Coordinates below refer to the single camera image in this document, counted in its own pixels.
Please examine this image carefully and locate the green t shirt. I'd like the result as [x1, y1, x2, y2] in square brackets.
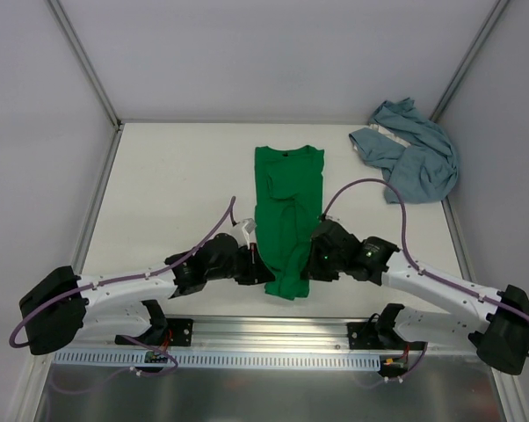
[254, 145, 324, 301]

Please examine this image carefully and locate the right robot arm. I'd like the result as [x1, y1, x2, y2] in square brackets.
[304, 220, 529, 375]

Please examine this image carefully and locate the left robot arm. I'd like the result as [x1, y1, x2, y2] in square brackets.
[19, 233, 274, 355]

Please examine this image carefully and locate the blue grey t shirt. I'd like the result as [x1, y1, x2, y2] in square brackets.
[349, 98, 459, 204]

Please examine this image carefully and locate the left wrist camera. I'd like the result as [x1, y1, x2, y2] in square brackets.
[230, 218, 257, 247]

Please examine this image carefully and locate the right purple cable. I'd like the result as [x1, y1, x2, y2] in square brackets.
[321, 178, 529, 383]

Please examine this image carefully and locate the purple cable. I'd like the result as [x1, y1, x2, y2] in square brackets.
[8, 196, 237, 395]
[321, 178, 529, 383]

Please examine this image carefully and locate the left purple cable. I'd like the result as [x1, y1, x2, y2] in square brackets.
[8, 196, 237, 395]

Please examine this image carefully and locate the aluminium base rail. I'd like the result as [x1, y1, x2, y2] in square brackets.
[77, 312, 510, 353]

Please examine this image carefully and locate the white slotted cable duct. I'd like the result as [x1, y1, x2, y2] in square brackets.
[54, 348, 381, 372]

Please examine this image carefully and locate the right aluminium frame post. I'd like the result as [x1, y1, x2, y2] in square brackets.
[430, 0, 511, 122]

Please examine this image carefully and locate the aluminium frame post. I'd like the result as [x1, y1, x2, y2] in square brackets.
[430, 0, 511, 122]
[46, 0, 121, 129]

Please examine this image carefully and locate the left aluminium frame post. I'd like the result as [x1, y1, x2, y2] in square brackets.
[46, 0, 121, 129]

